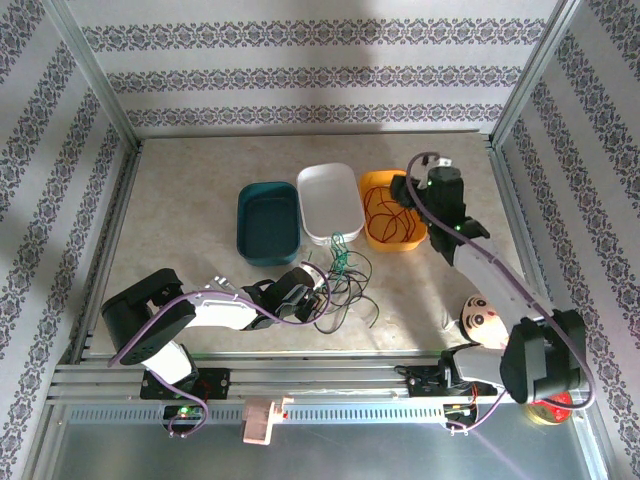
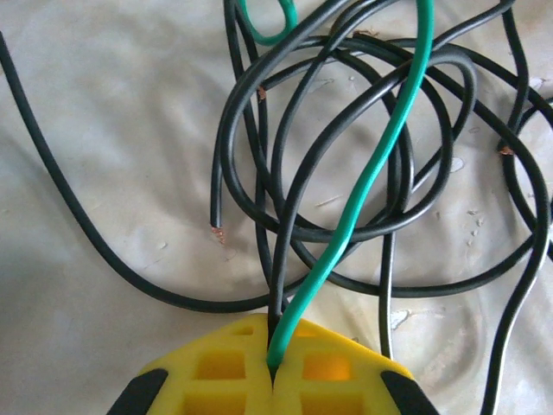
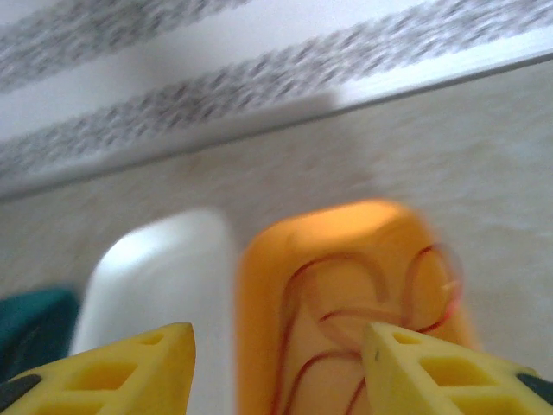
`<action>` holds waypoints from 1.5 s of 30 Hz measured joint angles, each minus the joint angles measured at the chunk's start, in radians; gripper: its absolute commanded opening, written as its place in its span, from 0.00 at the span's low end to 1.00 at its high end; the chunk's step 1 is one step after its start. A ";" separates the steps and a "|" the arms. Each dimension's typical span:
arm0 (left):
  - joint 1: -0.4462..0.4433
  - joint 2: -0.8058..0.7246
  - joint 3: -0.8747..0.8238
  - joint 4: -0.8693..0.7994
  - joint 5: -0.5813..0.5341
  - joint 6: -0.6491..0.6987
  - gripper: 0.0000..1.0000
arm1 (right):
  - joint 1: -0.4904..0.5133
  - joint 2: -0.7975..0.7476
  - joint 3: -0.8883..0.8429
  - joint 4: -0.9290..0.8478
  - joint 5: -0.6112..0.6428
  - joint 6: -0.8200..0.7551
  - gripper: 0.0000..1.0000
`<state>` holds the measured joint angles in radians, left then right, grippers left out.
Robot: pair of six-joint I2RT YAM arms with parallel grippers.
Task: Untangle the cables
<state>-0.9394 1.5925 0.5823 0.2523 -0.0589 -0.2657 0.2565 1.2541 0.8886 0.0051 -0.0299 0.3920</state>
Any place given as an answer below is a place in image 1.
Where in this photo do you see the silver metal bracket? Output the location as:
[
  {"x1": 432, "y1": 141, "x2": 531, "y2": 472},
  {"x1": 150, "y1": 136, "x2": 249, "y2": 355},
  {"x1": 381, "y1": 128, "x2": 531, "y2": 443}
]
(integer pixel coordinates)
[{"x1": 201, "y1": 274, "x2": 237, "y2": 294}]

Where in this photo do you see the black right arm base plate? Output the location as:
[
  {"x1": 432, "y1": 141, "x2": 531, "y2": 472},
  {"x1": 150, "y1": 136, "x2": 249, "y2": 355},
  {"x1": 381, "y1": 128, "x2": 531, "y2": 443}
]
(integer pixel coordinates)
[{"x1": 407, "y1": 364, "x2": 501, "y2": 400}]

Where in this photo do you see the green-lit control board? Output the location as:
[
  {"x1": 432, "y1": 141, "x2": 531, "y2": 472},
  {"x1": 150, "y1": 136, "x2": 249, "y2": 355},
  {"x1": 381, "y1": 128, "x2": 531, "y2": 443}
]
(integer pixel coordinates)
[{"x1": 162, "y1": 404, "x2": 206, "y2": 424}]

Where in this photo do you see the aluminium corner post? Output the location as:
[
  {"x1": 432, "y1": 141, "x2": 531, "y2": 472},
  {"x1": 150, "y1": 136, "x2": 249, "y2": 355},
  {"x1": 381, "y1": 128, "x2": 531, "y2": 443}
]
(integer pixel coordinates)
[
  {"x1": 43, "y1": 0, "x2": 145, "y2": 147},
  {"x1": 489, "y1": 0, "x2": 585, "y2": 147}
]

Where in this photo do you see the red emergency stop button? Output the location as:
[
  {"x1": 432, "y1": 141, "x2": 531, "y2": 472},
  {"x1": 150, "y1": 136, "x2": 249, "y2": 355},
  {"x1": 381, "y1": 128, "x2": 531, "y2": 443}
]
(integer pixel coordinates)
[{"x1": 522, "y1": 391, "x2": 574, "y2": 427}]

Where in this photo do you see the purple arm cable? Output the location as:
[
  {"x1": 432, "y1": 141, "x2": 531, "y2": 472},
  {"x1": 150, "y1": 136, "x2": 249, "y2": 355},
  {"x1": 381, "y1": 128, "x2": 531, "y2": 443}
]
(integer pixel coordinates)
[
  {"x1": 107, "y1": 272, "x2": 334, "y2": 439},
  {"x1": 405, "y1": 149, "x2": 597, "y2": 436}
]

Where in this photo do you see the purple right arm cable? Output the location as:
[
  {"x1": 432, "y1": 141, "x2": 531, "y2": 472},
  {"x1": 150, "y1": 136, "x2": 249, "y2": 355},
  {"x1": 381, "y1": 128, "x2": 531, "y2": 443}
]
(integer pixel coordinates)
[{"x1": 405, "y1": 149, "x2": 597, "y2": 436}]

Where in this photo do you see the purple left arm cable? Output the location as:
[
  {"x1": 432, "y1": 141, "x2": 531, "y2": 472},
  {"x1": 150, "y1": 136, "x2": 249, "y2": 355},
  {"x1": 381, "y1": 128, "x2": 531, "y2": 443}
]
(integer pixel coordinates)
[{"x1": 107, "y1": 272, "x2": 334, "y2": 439}]

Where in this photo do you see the red cable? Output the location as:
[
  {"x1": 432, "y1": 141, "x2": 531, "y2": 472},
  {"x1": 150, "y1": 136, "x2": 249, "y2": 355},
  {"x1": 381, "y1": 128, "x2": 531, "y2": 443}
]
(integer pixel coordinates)
[{"x1": 366, "y1": 185, "x2": 417, "y2": 244}]

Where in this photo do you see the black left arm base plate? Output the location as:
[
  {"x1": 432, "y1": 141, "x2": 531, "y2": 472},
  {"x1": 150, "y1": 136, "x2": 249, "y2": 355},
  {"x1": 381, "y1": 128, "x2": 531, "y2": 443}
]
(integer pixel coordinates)
[{"x1": 139, "y1": 367, "x2": 232, "y2": 401}]

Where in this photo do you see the white plastic bin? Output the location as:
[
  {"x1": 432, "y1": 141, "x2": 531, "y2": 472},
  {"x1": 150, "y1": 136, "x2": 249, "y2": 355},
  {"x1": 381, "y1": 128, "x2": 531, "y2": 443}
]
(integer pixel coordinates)
[{"x1": 296, "y1": 163, "x2": 365, "y2": 246}]

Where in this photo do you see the grey slotted cable duct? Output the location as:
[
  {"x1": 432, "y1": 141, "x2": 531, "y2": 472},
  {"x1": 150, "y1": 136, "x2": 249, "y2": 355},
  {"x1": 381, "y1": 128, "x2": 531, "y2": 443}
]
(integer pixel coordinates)
[{"x1": 64, "y1": 403, "x2": 501, "y2": 424}]

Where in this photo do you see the teal plastic bin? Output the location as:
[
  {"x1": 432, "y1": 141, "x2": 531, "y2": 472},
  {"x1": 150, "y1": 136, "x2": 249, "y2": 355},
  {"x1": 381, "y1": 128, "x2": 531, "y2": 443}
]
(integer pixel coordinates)
[{"x1": 236, "y1": 180, "x2": 303, "y2": 268}]

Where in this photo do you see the pink printed clamp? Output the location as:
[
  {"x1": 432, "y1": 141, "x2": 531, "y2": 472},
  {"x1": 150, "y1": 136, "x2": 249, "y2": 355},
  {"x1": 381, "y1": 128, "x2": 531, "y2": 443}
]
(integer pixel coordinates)
[{"x1": 242, "y1": 396, "x2": 295, "y2": 446}]

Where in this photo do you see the round cartoon face holder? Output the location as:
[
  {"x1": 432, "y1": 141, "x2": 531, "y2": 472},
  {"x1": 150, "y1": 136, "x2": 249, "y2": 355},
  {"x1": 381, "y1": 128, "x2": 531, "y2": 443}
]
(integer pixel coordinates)
[{"x1": 442, "y1": 293, "x2": 509, "y2": 350}]

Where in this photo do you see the orange plastic bin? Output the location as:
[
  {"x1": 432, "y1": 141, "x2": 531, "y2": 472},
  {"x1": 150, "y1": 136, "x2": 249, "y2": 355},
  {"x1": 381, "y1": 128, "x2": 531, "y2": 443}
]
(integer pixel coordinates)
[{"x1": 358, "y1": 169, "x2": 429, "y2": 253}]

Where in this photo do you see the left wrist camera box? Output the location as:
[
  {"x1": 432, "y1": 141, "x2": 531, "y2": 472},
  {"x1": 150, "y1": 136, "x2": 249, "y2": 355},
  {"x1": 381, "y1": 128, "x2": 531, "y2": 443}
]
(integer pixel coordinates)
[{"x1": 298, "y1": 260, "x2": 329, "y2": 289}]

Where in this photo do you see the aluminium frame rail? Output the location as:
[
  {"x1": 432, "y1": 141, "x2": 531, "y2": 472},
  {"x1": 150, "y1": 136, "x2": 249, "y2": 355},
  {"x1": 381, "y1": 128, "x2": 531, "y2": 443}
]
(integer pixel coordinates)
[{"x1": 47, "y1": 351, "x2": 592, "y2": 406}]

